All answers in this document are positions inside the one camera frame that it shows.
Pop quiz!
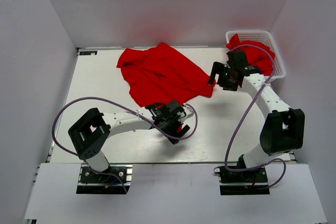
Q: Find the red t shirt in basket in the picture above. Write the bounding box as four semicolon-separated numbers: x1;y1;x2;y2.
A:
226;34;276;76

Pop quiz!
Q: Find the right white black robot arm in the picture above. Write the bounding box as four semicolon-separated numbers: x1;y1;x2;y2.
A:
208;62;305;182

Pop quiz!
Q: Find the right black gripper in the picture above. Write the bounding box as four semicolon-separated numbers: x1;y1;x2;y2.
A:
207;61;238;91

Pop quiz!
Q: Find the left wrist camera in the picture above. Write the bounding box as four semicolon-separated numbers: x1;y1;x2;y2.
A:
145;100;187;123

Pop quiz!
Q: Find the red t shirt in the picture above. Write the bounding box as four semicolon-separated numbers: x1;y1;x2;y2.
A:
117;42;214;107
226;34;276;76

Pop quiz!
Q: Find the white plastic basket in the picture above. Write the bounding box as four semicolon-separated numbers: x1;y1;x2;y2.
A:
225;30;286;82

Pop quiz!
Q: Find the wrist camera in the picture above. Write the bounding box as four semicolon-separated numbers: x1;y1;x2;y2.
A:
145;100;187;123
227;50;262;76

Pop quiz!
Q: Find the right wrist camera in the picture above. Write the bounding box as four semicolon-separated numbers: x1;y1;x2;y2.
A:
227;50;262;76

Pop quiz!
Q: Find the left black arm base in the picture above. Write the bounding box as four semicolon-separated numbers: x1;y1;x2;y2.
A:
76;165;132;195

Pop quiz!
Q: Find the dark label sticker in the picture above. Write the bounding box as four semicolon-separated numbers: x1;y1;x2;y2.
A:
79;51;98;56

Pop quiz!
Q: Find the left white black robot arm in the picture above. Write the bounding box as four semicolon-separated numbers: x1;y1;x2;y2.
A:
68;104;194;182

